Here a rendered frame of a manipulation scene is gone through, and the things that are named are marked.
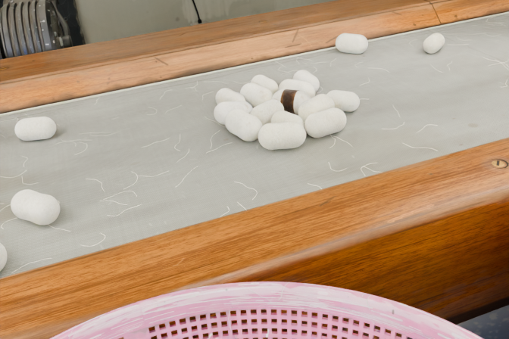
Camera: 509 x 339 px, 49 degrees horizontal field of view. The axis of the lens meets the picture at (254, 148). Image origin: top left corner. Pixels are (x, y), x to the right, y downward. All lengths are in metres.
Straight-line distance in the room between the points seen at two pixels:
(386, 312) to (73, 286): 0.15
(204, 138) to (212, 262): 0.20
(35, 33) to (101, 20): 1.76
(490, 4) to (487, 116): 0.32
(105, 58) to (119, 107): 0.09
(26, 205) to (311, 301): 0.21
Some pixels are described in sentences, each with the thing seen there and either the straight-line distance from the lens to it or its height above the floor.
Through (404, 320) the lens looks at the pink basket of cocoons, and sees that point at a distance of 0.25.
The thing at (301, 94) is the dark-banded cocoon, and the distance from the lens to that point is 0.48.
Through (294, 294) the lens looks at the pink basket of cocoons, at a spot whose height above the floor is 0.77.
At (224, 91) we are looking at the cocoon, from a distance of 0.50.
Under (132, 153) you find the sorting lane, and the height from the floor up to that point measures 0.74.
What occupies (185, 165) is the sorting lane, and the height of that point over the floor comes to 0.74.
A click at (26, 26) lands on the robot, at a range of 0.80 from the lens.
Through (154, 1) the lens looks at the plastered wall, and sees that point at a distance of 2.58.
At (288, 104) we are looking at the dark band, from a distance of 0.48.
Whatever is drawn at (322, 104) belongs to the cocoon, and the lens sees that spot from 0.46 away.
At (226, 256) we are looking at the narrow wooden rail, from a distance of 0.29.
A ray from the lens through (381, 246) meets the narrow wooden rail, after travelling 0.31.
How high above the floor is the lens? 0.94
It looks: 28 degrees down
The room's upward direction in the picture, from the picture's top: 5 degrees counter-clockwise
